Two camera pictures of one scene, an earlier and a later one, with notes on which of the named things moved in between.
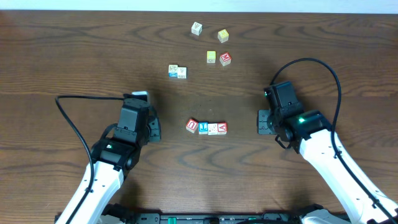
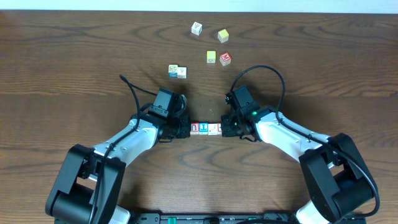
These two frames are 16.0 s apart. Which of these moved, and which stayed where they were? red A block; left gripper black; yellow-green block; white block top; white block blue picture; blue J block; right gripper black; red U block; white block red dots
Moved: right gripper black; left gripper black; red U block
Stayed: white block red dots; yellow-green block; red A block; white block top; white block blue picture; blue J block
